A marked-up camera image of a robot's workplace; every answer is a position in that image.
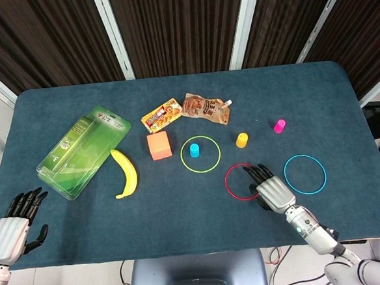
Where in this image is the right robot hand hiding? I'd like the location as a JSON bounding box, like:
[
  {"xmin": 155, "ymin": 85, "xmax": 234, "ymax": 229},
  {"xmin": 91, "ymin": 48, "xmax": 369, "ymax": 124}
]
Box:
[{"xmin": 243, "ymin": 161, "xmax": 298, "ymax": 217}]

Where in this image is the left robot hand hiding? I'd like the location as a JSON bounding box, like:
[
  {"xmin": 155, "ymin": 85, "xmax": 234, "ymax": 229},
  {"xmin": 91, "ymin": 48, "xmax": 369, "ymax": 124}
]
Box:
[{"xmin": 0, "ymin": 186, "xmax": 54, "ymax": 264}]

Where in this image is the thin red plastic ring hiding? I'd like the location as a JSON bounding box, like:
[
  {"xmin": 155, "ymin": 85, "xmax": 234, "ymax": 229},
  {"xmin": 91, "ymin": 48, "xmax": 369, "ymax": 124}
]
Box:
[{"xmin": 223, "ymin": 162, "xmax": 263, "ymax": 202}]

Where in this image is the thin yellow plastic ring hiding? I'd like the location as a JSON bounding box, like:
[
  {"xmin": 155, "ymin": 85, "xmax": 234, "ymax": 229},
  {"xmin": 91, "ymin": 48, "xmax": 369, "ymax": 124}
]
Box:
[{"xmin": 178, "ymin": 134, "xmax": 223, "ymax": 175}]

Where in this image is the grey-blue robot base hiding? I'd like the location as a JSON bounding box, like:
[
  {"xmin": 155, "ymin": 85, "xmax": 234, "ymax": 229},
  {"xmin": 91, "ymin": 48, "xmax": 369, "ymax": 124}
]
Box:
[{"xmin": 126, "ymin": 248, "xmax": 269, "ymax": 285}]

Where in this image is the small orange plastic cup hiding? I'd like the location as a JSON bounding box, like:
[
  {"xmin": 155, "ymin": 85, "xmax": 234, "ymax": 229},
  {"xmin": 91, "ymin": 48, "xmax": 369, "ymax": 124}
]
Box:
[{"xmin": 234, "ymin": 132, "xmax": 250, "ymax": 149}]

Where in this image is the small pink plastic cup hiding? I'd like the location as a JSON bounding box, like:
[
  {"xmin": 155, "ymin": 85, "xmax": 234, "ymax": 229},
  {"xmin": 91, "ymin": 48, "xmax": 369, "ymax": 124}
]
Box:
[{"xmin": 273, "ymin": 118, "xmax": 287, "ymax": 134}]

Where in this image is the teal table cloth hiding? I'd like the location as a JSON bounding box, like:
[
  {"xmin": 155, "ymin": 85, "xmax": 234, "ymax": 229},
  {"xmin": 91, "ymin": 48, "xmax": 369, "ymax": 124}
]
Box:
[{"xmin": 0, "ymin": 57, "xmax": 380, "ymax": 271}]

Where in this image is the brown spout pouch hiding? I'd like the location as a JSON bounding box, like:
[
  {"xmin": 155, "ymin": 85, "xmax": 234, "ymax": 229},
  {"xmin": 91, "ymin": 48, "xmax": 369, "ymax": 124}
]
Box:
[{"xmin": 180, "ymin": 89, "xmax": 235, "ymax": 128}]

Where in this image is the green blister pack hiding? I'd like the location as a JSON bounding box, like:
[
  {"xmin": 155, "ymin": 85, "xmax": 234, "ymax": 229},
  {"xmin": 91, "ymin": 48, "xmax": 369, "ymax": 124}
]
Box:
[{"xmin": 31, "ymin": 103, "xmax": 138, "ymax": 203}]

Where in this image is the orange foam cube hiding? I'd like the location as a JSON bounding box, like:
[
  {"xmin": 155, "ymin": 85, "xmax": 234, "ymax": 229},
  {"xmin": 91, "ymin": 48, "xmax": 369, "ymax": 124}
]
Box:
[{"xmin": 146, "ymin": 130, "xmax": 174, "ymax": 162}]

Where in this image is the yellow toy banana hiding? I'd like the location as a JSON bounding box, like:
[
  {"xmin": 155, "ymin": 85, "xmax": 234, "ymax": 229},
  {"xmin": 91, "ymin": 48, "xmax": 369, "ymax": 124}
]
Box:
[{"xmin": 109, "ymin": 147, "xmax": 140, "ymax": 200}]

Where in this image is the yellow snack box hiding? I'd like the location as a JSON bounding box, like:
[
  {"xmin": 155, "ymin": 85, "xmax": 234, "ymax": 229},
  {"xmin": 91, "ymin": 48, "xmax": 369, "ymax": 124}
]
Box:
[{"xmin": 139, "ymin": 97, "xmax": 185, "ymax": 135}]

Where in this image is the brown pleated screen panel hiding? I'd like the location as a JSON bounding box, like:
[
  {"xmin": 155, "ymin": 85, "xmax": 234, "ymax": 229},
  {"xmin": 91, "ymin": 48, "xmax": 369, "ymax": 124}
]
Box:
[
  {"xmin": 0, "ymin": 0, "xmax": 125, "ymax": 98},
  {"xmin": 108, "ymin": 0, "xmax": 251, "ymax": 81},
  {"xmin": 300, "ymin": 0, "xmax": 380, "ymax": 102},
  {"xmin": 238, "ymin": 0, "xmax": 348, "ymax": 70}
]

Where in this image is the thin blue plastic ring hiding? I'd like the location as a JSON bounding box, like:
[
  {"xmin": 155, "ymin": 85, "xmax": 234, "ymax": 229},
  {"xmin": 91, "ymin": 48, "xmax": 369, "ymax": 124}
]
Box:
[{"xmin": 282, "ymin": 153, "xmax": 329, "ymax": 197}]

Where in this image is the red floor cable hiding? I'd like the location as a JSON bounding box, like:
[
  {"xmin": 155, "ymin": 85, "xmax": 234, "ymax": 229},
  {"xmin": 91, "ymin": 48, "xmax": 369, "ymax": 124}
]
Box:
[{"xmin": 267, "ymin": 246, "xmax": 286, "ymax": 265}]

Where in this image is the black floor cable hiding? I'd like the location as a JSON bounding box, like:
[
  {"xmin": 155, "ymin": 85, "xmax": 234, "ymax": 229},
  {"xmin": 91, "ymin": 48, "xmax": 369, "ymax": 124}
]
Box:
[
  {"xmin": 119, "ymin": 260, "xmax": 133, "ymax": 285},
  {"xmin": 264, "ymin": 243, "xmax": 328, "ymax": 285}
]

